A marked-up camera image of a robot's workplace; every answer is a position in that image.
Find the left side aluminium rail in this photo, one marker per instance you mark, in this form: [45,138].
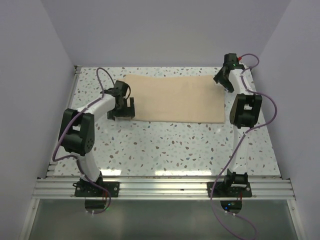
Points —
[68,117]

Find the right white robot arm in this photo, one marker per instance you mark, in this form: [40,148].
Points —
[244,115]

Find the aluminium extrusion rail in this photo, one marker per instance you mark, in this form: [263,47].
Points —
[164,188]

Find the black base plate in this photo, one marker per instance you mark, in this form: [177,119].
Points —
[85,189]
[221,191]

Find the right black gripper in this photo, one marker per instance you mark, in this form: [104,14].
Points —
[219,78]

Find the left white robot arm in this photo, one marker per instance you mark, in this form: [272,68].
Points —
[77,131]

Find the beige cloth wrap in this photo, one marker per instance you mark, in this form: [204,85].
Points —
[184,99]

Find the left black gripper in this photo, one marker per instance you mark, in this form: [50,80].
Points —
[128,111]

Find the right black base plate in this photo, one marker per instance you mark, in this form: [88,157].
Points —
[221,191]

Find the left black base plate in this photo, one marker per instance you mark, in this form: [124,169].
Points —
[85,189]

